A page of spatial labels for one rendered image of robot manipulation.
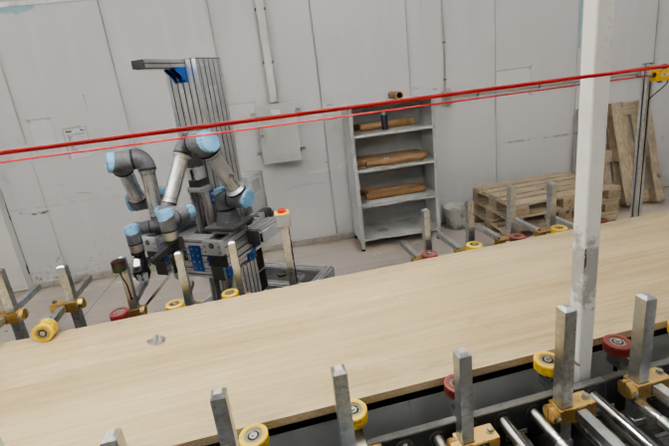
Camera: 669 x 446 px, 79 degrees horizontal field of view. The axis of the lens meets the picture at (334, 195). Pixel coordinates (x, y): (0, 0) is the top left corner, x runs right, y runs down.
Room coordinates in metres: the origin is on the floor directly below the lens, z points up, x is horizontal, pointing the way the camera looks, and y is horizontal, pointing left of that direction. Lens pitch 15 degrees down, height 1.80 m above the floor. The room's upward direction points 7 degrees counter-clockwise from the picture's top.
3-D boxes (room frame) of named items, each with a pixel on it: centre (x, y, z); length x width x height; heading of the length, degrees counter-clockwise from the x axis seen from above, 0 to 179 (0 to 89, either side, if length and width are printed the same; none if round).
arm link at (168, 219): (1.89, 0.82, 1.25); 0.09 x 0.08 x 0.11; 149
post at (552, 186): (2.15, -1.20, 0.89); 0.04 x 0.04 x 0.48; 10
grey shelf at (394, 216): (4.34, -0.65, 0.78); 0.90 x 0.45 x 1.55; 97
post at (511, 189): (2.11, -0.96, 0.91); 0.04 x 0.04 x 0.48; 10
